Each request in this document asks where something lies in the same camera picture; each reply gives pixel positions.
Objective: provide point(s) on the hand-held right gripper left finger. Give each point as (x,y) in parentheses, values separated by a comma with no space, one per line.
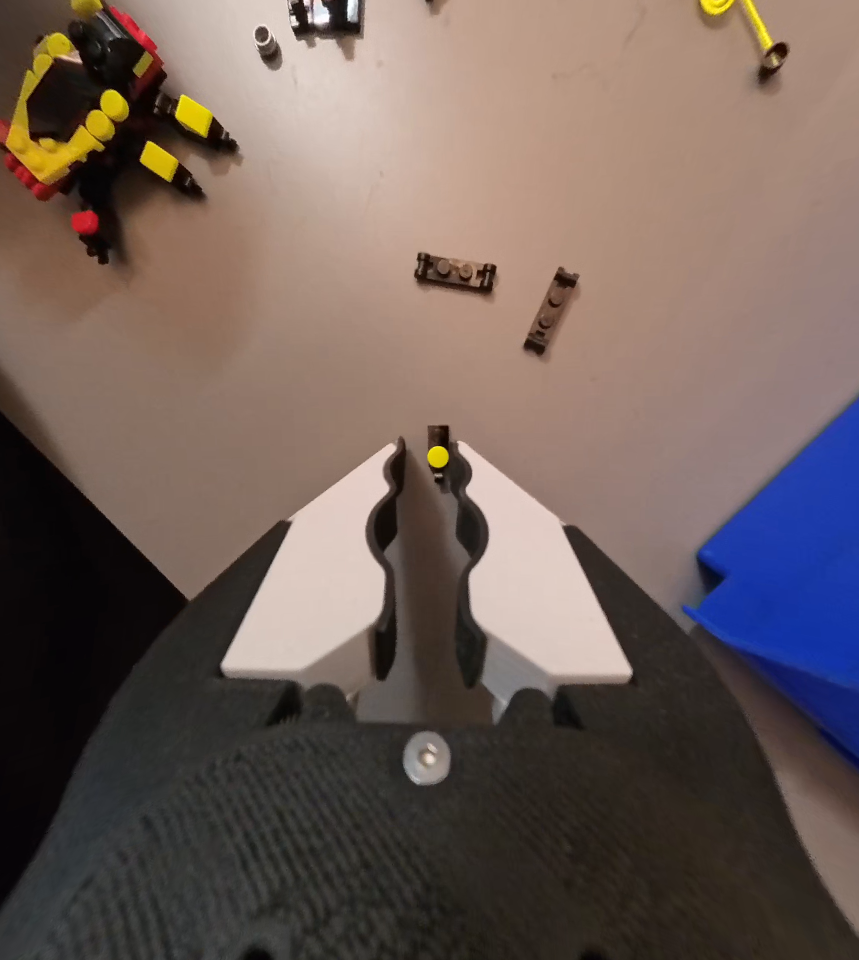
(309,592)

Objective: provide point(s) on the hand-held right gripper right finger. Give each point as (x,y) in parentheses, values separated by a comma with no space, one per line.
(549,600)

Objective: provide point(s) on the black lego plate yellow tile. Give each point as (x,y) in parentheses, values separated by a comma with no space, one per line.
(438,455)

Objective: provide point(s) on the yellow black red lego model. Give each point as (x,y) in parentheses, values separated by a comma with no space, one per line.
(47,157)

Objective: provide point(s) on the grey round lego piece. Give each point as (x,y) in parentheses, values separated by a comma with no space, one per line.
(267,41)

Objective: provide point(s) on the blue plastic bin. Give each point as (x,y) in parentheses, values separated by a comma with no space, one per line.
(812,562)

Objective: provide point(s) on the black knit sweater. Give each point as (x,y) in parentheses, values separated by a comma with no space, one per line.
(9,675)

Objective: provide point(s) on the black lego bracket piece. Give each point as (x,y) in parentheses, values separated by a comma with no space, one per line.
(306,15)
(343,15)

